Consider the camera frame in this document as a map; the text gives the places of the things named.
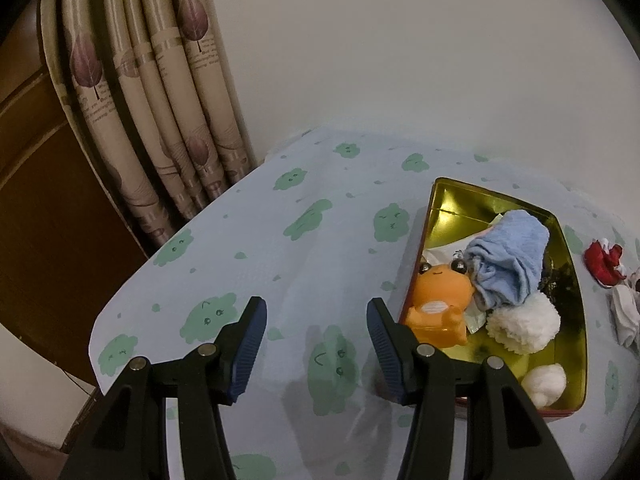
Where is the small white fluffy ball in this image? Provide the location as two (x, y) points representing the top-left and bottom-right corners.
(520, 364), (567, 408)

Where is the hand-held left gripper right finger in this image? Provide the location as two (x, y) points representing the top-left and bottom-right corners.
(366, 298), (576, 480)

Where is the red white cloth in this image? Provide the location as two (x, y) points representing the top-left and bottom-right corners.
(583, 240), (626, 288)

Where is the brown wooden door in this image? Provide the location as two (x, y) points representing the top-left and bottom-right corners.
(0, 10), (151, 386)

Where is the gold metal tin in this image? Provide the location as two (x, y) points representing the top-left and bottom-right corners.
(397, 177), (588, 418)

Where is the thin black cable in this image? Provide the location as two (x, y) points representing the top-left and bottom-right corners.
(61, 367), (86, 392)

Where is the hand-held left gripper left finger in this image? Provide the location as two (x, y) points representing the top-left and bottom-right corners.
(57, 296), (267, 480)

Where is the large white fluffy ball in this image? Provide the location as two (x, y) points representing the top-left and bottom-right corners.
(486, 292), (561, 356)

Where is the light blue towel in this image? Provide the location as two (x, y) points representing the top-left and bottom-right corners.
(465, 210), (550, 309)

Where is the pink white wipes packet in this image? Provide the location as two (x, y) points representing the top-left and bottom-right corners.
(422, 212), (506, 335)

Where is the green cloud printed tablecloth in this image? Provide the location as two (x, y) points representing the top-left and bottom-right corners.
(87, 127), (640, 480)

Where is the orange frog toy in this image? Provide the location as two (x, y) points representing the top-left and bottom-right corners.
(404, 255), (476, 347)

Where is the beige leaf printed curtain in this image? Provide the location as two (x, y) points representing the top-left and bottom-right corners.
(40, 0), (261, 251)

